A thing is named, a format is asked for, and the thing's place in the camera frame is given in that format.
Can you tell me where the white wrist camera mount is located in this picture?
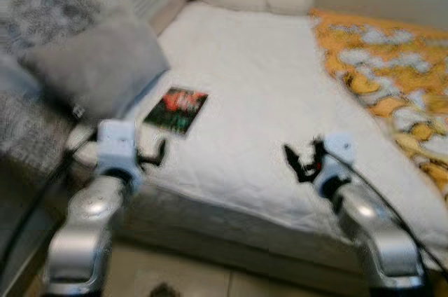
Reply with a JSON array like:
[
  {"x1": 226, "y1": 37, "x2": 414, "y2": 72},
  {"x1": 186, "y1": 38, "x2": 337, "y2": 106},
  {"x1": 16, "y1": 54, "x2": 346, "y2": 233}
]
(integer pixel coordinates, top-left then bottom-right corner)
[
  {"x1": 313, "y1": 134, "x2": 356, "y2": 197},
  {"x1": 94, "y1": 119, "x2": 141, "y2": 179}
]

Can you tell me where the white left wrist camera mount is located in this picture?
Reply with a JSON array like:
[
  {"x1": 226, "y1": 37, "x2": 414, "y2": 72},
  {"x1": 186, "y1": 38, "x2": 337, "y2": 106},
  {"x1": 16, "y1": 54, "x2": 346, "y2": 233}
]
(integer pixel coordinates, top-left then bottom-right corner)
[{"x1": 94, "y1": 119, "x2": 141, "y2": 179}]

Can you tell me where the white quilted mattress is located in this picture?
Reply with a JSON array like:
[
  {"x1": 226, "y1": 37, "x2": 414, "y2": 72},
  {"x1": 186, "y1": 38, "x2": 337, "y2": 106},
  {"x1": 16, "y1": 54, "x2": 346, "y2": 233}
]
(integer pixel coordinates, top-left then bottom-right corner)
[{"x1": 70, "y1": 1, "x2": 448, "y2": 271}]

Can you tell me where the yellow cartoon egg blanket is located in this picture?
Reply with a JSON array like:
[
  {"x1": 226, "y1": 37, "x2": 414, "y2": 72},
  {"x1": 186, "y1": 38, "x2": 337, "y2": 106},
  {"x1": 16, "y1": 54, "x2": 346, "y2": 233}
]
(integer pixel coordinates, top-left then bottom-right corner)
[{"x1": 310, "y1": 8, "x2": 448, "y2": 197}]

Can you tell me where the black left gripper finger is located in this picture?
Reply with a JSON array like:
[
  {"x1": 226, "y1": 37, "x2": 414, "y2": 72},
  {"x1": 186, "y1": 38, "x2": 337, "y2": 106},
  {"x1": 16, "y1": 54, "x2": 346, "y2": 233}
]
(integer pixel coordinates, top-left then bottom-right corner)
[{"x1": 143, "y1": 139, "x2": 169, "y2": 169}]

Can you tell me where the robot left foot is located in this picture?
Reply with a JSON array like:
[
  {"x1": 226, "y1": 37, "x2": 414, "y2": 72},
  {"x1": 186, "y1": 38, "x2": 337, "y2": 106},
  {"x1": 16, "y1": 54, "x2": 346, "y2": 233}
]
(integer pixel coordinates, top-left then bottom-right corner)
[{"x1": 150, "y1": 283, "x2": 180, "y2": 297}]

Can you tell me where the dark red green book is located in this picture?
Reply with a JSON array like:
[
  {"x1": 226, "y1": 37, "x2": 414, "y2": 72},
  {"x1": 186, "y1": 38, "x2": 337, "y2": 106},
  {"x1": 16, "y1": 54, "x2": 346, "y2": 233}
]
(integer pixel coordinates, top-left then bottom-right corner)
[{"x1": 143, "y1": 87, "x2": 210, "y2": 137}]

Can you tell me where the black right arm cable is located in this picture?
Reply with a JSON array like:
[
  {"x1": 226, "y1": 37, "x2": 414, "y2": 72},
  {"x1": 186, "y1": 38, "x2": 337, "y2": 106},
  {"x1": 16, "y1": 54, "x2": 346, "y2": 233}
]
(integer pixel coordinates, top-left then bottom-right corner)
[{"x1": 321, "y1": 148, "x2": 448, "y2": 275}]

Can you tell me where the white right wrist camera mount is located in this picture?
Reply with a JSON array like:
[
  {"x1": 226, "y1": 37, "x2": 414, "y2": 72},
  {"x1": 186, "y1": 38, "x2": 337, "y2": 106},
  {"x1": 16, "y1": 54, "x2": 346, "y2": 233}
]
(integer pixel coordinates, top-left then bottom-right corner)
[{"x1": 313, "y1": 134, "x2": 356, "y2": 197}]

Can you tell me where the grey plush pillow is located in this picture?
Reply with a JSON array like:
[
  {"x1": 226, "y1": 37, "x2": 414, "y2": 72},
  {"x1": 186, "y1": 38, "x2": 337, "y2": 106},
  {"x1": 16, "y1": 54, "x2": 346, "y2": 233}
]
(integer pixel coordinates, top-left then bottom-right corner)
[{"x1": 20, "y1": 10, "x2": 172, "y2": 123}]

